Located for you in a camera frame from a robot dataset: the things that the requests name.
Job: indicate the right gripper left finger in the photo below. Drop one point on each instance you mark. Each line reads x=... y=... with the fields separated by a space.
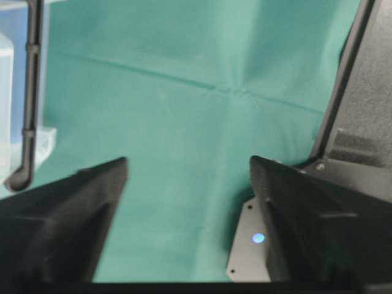
x=56 y=232

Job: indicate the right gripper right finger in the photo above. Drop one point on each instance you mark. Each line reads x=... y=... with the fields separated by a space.
x=317 y=230

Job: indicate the grey base plate with led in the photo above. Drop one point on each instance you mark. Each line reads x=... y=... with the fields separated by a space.
x=247 y=259

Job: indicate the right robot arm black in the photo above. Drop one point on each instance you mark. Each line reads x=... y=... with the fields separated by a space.
x=352 y=150

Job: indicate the clear plastic storage case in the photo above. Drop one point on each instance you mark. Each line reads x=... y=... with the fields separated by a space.
x=14 y=32

